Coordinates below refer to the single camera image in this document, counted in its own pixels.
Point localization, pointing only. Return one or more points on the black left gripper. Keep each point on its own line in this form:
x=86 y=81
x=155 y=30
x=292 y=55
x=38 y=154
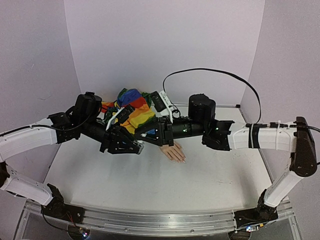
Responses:
x=114 y=138

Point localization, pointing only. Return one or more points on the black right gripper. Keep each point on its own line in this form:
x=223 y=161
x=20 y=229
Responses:
x=165 y=131

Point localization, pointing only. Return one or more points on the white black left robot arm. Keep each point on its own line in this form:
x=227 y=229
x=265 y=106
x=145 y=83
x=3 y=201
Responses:
x=58 y=128

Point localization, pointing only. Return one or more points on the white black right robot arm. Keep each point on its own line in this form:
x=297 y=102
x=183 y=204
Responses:
x=225 y=135

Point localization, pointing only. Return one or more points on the mannequin hand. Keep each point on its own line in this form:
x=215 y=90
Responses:
x=174 y=153

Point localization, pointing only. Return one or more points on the rainbow striped cloth sleeve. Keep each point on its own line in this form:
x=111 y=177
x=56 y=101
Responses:
x=140 y=101

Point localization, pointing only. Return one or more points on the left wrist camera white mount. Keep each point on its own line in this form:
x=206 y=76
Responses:
x=120 y=116

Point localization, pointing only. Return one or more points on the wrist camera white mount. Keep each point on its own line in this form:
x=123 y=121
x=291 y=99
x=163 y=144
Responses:
x=120 y=116
x=163 y=105

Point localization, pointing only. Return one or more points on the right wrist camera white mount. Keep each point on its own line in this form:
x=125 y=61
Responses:
x=163 y=105

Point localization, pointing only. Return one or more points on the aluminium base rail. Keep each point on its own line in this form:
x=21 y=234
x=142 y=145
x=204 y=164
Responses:
x=152 y=224

